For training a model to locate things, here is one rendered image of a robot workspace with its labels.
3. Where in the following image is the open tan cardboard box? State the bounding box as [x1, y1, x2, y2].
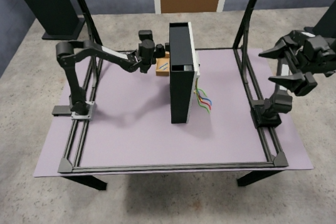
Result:
[155, 53, 169, 76]

